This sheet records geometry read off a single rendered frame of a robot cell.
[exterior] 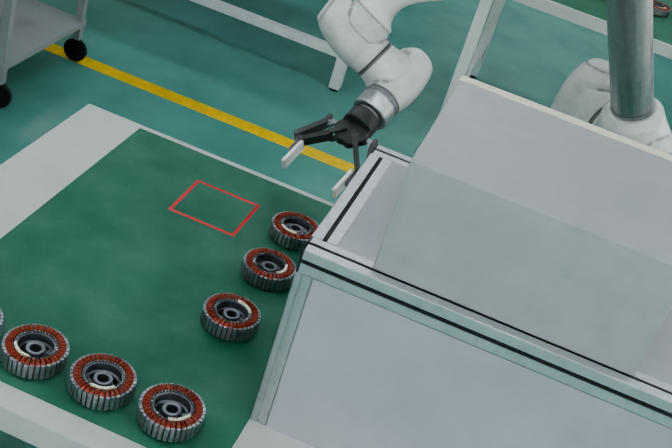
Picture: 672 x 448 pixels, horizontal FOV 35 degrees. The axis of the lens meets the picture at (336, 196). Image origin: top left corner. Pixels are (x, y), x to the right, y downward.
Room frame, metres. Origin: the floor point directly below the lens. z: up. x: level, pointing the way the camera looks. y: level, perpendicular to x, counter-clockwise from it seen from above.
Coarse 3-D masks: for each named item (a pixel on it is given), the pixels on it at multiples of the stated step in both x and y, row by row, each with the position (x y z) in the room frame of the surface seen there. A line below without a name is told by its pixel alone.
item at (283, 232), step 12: (276, 216) 2.03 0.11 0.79; (288, 216) 2.05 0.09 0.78; (300, 216) 2.07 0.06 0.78; (276, 228) 1.99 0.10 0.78; (288, 228) 2.02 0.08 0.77; (300, 228) 2.03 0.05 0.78; (312, 228) 2.04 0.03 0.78; (276, 240) 1.98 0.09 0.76; (288, 240) 1.97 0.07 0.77; (300, 240) 1.98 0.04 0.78
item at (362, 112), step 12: (360, 108) 2.16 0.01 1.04; (348, 120) 2.16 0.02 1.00; (360, 120) 2.14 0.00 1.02; (372, 120) 2.15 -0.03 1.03; (336, 132) 2.12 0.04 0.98; (348, 132) 2.13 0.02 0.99; (360, 132) 2.13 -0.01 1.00; (372, 132) 2.14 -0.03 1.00; (348, 144) 2.10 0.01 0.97; (360, 144) 2.12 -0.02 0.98
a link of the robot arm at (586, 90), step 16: (592, 64) 2.66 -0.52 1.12; (608, 64) 2.69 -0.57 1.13; (576, 80) 2.64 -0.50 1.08; (592, 80) 2.62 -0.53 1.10; (608, 80) 2.62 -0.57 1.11; (560, 96) 2.66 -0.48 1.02; (576, 96) 2.62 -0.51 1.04; (592, 96) 2.60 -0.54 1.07; (608, 96) 2.59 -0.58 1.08; (576, 112) 2.60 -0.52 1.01; (592, 112) 2.57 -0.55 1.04
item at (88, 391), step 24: (0, 312) 1.45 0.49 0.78; (24, 336) 1.42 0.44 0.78; (48, 336) 1.43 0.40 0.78; (24, 360) 1.36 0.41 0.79; (48, 360) 1.37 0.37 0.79; (96, 360) 1.41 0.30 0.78; (120, 360) 1.43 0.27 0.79; (72, 384) 1.34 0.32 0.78; (96, 384) 1.37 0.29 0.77; (120, 384) 1.37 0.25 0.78; (168, 384) 1.40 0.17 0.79; (144, 408) 1.33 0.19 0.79; (168, 408) 1.37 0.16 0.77; (192, 408) 1.37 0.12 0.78; (168, 432) 1.31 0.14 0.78; (192, 432) 1.33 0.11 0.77
